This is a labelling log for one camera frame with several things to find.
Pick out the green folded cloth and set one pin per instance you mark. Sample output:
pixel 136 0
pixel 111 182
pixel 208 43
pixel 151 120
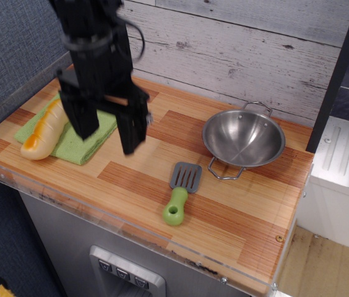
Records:
pixel 70 146

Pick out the green handled grey spatula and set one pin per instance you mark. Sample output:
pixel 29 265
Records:
pixel 184 181

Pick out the white toy sink unit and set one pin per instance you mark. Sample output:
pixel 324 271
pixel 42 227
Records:
pixel 324 207

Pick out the grey toy fridge cabinet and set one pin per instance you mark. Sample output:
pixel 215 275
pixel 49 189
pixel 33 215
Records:
pixel 67 235

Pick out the clear acrylic table guard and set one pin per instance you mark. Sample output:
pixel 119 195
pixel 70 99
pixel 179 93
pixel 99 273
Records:
pixel 137 218

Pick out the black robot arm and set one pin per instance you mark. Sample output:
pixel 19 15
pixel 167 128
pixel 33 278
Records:
pixel 84 19

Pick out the black right frame post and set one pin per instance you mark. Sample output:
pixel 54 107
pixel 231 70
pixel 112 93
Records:
pixel 330 96

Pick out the stainless steel pot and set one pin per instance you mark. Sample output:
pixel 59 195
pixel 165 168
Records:
pixel 244 138

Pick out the toy bread loaf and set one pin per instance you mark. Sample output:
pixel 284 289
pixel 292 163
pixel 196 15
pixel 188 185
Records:
pixel 46 133

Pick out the silver dispenser button panel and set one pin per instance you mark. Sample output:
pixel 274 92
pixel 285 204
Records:
pixel 117 276

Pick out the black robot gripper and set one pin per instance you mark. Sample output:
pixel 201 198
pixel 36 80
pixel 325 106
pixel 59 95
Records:
pixel 101 80

